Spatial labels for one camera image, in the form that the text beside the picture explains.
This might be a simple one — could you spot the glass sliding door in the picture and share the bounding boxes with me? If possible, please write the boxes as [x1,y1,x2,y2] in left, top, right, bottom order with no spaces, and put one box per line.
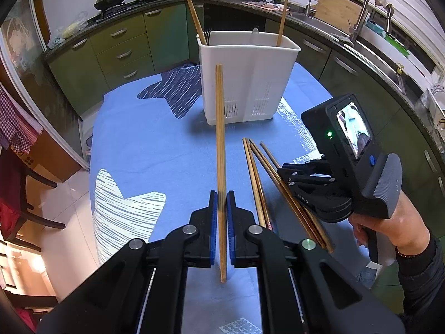
[0,0,92,173]

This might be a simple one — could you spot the red checkered apron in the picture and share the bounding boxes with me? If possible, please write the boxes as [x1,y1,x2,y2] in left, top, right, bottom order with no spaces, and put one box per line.
[0,83,44,154]

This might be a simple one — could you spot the teal plastic tray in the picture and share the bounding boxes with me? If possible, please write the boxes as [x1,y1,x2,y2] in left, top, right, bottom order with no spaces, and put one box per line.
[367,19,387,37]

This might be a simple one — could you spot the grey trash bucket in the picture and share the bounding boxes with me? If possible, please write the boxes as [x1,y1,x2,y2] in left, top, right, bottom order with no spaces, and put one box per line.
[83,124,93,162]

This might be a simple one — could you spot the clear plastic food bag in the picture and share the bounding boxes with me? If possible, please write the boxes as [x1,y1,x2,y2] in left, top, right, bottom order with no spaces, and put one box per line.
[47,11,90,50]

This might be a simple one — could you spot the pink dish cloth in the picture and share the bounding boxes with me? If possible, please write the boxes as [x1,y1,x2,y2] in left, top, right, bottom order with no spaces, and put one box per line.
[241,1,289,11]

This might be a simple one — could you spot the blue star-print tablecloth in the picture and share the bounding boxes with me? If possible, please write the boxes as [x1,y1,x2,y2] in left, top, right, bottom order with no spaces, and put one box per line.
[88,63,379,334]

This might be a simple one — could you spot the green plastic tray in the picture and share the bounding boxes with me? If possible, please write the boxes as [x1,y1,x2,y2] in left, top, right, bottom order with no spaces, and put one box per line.
[386,33,413,57]

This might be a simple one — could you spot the white plastic utensil holder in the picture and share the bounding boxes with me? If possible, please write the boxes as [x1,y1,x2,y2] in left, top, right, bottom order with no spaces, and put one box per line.
[196,31,301,126]

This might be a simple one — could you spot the person's right hand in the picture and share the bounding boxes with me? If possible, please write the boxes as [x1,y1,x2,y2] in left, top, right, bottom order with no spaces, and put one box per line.
[348,191,431,252]

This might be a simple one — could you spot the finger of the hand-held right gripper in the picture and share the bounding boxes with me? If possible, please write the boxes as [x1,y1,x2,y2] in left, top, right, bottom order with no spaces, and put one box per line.
[277,160,329,179]
[287,176,336,196]

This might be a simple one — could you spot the white window blinds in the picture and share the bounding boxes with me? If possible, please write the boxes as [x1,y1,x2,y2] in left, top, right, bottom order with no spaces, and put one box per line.
[288,0,445,74]

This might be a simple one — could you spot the beaded bracelet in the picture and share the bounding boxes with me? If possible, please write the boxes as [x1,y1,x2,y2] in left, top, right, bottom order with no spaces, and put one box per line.
[394,245,418,260]

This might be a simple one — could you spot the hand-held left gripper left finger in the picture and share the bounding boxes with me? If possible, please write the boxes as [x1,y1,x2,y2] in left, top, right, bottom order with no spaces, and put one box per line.
[36,190,219,334]

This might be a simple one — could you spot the dark wooden chair red cushion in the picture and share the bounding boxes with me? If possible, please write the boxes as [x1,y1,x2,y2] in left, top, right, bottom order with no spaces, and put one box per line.
[0,240,58,325]
[0,149,66,252]

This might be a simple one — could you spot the stainless steel sink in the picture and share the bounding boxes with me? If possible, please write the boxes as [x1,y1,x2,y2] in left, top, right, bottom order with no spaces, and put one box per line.
[288,10,408,95]

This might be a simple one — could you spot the black gas stove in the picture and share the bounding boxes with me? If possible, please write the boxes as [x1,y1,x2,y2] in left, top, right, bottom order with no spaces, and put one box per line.
[94,0,182,16]

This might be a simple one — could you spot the black built-in appliance panel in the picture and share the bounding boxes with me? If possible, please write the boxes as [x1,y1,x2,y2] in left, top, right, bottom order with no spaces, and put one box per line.
[203,3,268,35]

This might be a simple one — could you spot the tall steel faucet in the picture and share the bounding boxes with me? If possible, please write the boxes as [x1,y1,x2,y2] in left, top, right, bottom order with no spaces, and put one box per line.
[348,0,394,43]

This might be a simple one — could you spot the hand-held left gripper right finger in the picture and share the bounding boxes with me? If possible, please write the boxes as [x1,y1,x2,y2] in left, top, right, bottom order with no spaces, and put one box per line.
[227,190,406,334]

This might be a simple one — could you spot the wooden cutting board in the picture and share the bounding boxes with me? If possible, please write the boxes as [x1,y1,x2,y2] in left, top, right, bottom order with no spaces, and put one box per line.
[315,0,364,25]

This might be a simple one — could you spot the person's right forearm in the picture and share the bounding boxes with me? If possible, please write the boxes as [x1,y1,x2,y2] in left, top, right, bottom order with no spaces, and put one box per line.
[394,229,445,325]

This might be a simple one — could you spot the dish rack with plates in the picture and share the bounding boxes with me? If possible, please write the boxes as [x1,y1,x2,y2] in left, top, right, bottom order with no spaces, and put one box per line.
[420,81,445,130]

